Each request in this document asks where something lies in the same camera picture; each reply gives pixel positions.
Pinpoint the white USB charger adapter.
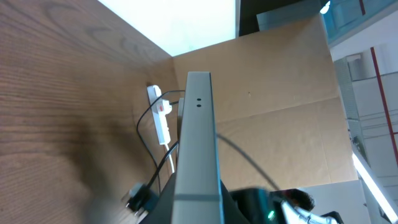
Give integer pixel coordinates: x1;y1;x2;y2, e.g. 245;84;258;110
152;98;172;116

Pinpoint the black USB charging cable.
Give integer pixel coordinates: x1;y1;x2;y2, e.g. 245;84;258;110
136;89;187;195

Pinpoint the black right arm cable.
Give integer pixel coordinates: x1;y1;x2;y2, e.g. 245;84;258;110
216;133;280;192

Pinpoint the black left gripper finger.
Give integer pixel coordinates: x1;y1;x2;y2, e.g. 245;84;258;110
139;174;176;224

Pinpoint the white power strip cord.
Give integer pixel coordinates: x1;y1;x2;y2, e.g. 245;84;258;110
164;142;176;174

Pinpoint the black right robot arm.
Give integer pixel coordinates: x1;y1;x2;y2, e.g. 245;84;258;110
229;188;343;223

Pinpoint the cardboard panel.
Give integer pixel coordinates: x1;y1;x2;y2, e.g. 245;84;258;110
174;16;358;189

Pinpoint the white power strip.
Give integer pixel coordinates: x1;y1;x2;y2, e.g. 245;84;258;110
147;85;170;145

